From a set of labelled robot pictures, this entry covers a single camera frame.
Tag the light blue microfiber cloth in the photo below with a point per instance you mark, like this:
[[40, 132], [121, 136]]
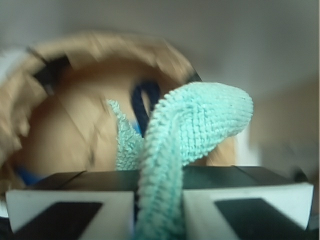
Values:
[[187, 124]]

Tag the crumpled brown paper bag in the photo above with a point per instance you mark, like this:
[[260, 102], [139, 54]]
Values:
[[54, 115]]

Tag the blue wooden block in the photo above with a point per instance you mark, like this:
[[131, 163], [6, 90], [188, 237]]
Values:
[[30, 178]]

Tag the gripper left finger with pad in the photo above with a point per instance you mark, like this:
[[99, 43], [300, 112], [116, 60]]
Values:
[[75, 206]]

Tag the gripper right finger with pad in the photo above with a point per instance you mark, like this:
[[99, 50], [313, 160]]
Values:
[[244, 203]]

